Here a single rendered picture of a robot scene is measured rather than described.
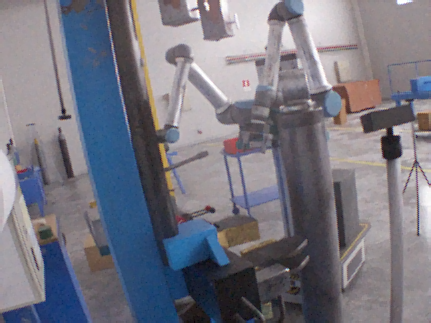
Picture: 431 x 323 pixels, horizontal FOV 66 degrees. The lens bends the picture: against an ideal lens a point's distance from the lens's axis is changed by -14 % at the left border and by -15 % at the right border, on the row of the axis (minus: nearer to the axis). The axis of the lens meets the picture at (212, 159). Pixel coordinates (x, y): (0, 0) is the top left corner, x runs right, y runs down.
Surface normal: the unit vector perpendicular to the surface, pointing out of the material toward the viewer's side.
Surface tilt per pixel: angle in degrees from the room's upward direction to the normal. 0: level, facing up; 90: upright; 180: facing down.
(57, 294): 90
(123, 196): 90
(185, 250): 90
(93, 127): 90
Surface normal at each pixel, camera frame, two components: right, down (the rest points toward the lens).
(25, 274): 0.41, 0.07
